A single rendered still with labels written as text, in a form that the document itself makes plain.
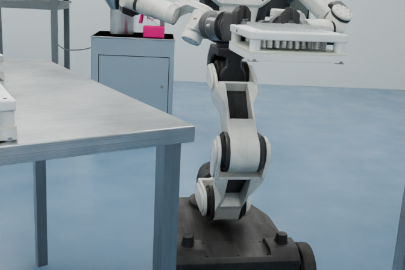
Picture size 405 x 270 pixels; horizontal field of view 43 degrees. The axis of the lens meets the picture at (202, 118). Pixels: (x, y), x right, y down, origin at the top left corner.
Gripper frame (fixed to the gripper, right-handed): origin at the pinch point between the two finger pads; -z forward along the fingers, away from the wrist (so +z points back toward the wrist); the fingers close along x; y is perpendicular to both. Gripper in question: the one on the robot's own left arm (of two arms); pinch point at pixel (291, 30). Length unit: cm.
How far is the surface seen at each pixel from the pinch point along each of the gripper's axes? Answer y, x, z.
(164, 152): 33, 24, -48
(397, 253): -60, 91, 46
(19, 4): 177, 2, 305
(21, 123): 61, 18, -51
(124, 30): 82, 17, 262
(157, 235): 34, 43, -46
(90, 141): 46, 19, -58
